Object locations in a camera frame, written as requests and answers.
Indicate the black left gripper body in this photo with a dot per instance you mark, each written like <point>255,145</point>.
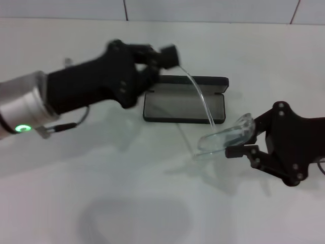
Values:
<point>96,81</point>

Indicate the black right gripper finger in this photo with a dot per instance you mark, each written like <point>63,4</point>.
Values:
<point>238,152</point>
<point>261,124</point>

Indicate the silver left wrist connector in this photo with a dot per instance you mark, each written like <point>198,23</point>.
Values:
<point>68,61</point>

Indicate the black glasses case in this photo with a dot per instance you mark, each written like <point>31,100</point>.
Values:
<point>177,109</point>

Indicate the clear white glasses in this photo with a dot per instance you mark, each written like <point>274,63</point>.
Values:
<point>223,138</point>

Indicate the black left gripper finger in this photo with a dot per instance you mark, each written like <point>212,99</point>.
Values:
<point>168,57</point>
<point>151,76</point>

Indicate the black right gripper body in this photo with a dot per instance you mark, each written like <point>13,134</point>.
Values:
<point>294,142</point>

